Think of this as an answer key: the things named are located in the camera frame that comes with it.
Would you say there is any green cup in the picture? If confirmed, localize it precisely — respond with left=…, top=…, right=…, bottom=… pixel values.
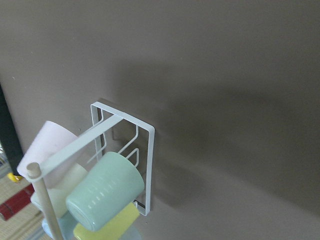
left=66, top=151, right=145, bottom=232

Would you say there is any pink cup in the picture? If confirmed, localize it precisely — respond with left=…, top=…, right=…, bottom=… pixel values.
left=17, top=121, right=82, bottom=189

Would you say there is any yellow cup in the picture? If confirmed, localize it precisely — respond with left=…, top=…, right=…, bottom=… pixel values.
left=73, top=203, right=142, bottom=240

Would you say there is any cream white cup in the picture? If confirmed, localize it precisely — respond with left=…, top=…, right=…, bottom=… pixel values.
left=30, top=163, right=89, bottom=218

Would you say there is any light blue cup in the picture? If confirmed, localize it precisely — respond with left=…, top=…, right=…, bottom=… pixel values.
left=42, top=211, right=78, bottom=240

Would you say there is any white wire cup rack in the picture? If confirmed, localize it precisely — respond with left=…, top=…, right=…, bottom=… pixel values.
left=26, top=101, right=155, bottom=240

